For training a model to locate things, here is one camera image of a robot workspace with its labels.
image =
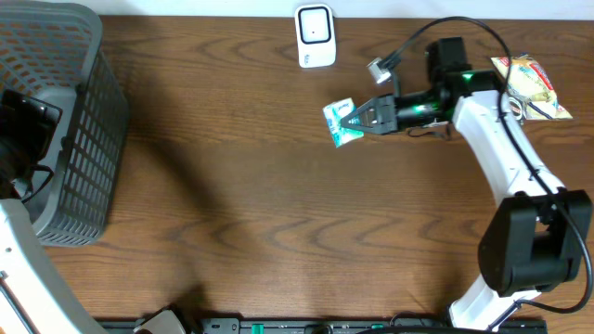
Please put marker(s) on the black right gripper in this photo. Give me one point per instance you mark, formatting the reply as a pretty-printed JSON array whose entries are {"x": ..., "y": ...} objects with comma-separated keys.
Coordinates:
[{"x": 383, "y": 113}]

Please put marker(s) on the teal small box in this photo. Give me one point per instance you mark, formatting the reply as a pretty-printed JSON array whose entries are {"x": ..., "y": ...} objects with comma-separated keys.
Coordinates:
[{"x": 334, "y": 112}]

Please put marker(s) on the yellow snack bag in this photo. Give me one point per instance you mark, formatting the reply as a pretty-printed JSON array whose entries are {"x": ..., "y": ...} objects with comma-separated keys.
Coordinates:
[{"x": 530, "y": 83}]

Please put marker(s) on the black round-logo packet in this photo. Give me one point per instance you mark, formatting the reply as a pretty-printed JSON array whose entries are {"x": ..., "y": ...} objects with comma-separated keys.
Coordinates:
[{"x": 517, "y": 107}]

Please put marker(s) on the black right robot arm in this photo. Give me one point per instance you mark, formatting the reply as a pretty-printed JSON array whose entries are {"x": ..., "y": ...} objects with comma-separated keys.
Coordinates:
[{"x": 537, "y": 237}]

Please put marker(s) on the white barcode scanner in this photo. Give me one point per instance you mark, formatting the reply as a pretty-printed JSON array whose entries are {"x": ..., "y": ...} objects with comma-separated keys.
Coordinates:
[{"x": 315, "y": 35}]

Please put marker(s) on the grey plastic mesh basket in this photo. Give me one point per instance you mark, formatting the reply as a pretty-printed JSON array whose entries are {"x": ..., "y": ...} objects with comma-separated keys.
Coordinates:
[{"x": 52, "y": 52}]

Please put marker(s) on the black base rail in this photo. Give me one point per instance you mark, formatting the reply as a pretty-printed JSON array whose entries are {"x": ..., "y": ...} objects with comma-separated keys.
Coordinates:
[{"x": 172, "y": 319}]

